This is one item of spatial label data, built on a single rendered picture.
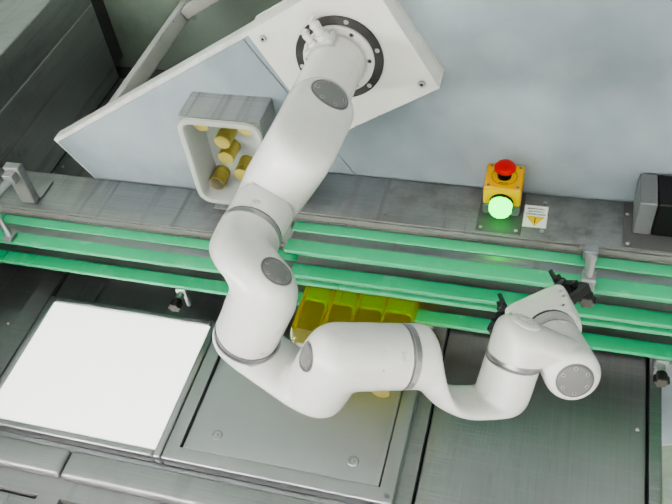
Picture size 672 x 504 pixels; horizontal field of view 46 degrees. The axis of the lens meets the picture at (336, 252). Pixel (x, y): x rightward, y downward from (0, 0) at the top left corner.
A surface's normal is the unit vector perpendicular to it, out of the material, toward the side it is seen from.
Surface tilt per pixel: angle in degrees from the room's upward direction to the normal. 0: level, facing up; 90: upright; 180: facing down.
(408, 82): 5
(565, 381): 30
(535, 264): 90
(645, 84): 0
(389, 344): 87
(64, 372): 90
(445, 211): 90
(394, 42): 5
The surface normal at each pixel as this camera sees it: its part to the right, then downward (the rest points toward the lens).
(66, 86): 0.96, 0.12
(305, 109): 0.22, -0.66
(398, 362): 0.37, 0.01
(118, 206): -0.11, -0.67
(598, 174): -0.25, 0.73
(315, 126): 0.47, -0.53
